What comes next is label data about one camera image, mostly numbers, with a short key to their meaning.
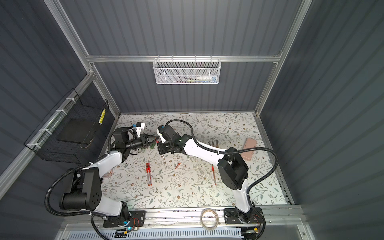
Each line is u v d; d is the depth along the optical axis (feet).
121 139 2.28
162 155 2.44
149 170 2.95
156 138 2.71
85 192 1.44
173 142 2.14
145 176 2.88
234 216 2.37
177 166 2.99
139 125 2.65
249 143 3.30
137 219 2.37
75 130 2.38
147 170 2.97
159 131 2.54
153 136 2.72
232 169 1.58
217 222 2.32
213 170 2.96
